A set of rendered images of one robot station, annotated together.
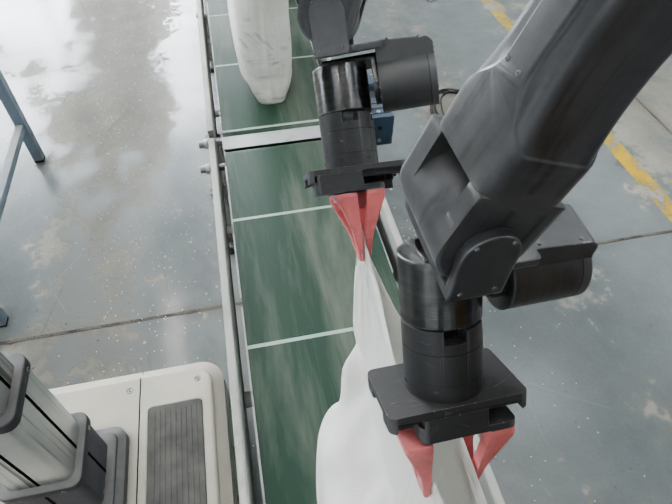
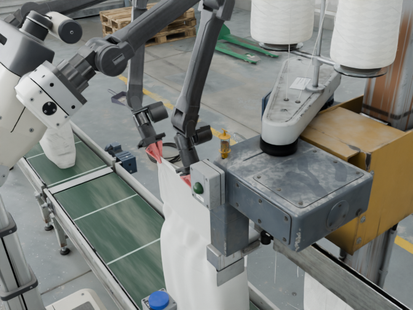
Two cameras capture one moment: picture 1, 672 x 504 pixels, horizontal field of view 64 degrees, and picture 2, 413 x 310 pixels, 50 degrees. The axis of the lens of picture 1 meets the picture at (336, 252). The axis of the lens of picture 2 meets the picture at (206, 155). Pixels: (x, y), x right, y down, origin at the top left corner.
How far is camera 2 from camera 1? 1.11 m
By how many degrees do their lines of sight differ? 26
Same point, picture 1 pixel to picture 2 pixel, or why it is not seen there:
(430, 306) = (184, 143)
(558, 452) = (264, 280)
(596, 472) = (283, 281)
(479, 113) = (181, 103)
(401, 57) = (155, 107)
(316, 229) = (118, 211)
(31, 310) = not seen: outside the picture
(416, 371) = (185, 160)
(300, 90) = (81, 158)
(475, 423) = not seen: hidden behind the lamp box
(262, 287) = (102, 240)
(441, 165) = (177, 114)
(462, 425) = not seen: hidden behind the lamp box
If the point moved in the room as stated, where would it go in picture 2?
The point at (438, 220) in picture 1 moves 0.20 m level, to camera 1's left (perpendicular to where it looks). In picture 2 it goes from (180, 121) to (117, 135)
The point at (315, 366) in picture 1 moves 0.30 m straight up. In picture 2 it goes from (142, 260) to (134, 210)
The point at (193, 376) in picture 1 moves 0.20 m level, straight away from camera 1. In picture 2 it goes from (80, 294) to (53, 276)
